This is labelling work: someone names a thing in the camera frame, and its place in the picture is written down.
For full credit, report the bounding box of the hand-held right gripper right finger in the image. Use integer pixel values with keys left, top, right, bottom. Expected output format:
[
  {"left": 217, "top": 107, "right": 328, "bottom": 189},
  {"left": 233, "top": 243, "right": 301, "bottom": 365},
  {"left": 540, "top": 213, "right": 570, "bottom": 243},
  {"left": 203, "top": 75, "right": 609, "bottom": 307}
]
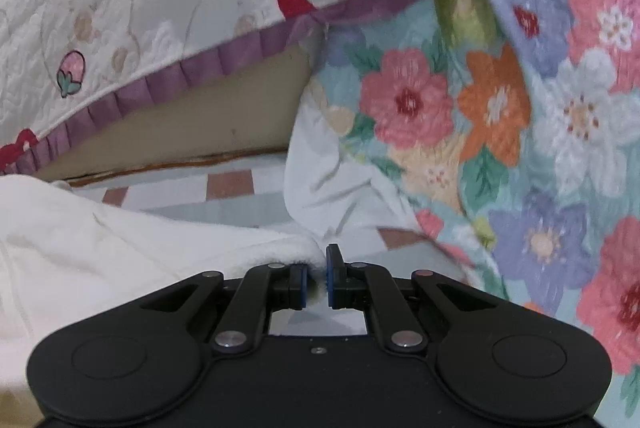
[{"left": 325, "top": 244, "right": 501, "bottom": 355}]

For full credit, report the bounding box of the checked bed sheet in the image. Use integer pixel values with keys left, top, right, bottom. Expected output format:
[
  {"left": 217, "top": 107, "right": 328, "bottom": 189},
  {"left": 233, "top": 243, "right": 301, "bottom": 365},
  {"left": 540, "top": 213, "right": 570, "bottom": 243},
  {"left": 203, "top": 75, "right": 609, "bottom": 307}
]
[{"left": 70, "top": 152, "right": 453, "bottom": 270}]

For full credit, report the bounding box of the floral quilt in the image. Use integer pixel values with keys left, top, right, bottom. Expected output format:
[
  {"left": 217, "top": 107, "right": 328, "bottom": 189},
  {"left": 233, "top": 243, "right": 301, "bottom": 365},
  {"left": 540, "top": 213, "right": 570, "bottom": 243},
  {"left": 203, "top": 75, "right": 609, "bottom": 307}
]
[{"left": 284, "top": 0, "right": 640, "bottom": 421}]

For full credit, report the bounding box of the white garment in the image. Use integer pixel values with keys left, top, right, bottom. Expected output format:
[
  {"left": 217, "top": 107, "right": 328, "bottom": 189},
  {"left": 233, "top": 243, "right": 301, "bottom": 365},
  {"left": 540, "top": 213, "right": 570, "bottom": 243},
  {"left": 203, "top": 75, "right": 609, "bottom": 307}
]
[{"left": 0, "top": 174, "right": 327, "bottom": 428}]

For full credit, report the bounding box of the beige bed panel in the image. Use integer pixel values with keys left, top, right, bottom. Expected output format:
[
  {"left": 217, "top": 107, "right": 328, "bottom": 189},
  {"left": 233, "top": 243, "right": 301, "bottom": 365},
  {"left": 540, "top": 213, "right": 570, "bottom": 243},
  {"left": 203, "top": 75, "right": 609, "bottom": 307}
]
[{"left": 37, "top": 42, "right": 322, "bottom": 183}]

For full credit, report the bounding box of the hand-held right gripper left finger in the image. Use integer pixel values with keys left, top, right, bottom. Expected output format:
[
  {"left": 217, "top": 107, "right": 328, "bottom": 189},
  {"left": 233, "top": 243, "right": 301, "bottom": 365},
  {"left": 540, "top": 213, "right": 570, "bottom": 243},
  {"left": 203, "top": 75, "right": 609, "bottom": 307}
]
[{"left": 140, "top": 261, "right": 309, "bottom": 356}]

